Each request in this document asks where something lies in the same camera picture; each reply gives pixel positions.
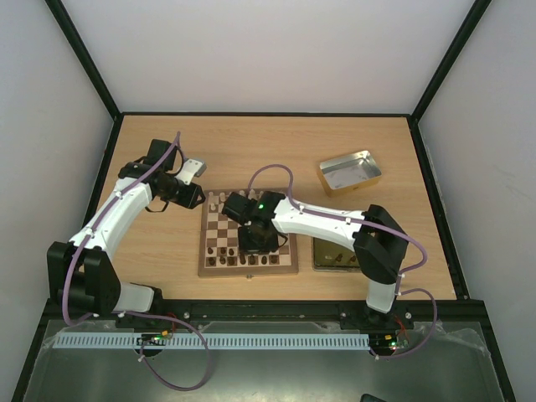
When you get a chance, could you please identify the gold tin tray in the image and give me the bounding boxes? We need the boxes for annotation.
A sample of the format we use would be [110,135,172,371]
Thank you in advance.
[312,238,360,272]

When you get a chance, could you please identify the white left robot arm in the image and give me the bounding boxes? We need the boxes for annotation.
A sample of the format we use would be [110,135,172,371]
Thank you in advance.
[47,138,206,326]

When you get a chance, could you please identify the white slotted cable duct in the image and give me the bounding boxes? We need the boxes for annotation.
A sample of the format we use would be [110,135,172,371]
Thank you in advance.
[51,332,369,351]

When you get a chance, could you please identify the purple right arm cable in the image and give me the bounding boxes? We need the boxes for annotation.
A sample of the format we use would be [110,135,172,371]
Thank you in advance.
[247,163,440,361]

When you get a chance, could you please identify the silver tin lid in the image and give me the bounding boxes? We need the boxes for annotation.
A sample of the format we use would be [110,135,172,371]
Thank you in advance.
[317,150,382,197]

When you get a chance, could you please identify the wooden chessboard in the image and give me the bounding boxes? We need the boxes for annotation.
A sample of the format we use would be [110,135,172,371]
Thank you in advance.
[198,189,299,278]

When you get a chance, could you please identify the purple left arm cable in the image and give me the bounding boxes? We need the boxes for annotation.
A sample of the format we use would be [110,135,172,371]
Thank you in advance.
[61,131,212,390]

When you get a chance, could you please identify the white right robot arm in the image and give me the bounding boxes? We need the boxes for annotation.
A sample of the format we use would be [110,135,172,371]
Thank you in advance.
[222,191,410,328]

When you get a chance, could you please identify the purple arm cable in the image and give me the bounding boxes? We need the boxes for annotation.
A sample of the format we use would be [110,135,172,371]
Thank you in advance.
[247,163,440,361]
[61,131,212,390]

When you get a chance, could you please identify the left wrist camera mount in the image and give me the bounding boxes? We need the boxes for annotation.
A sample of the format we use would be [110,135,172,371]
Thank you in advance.
[175,158,207,185]

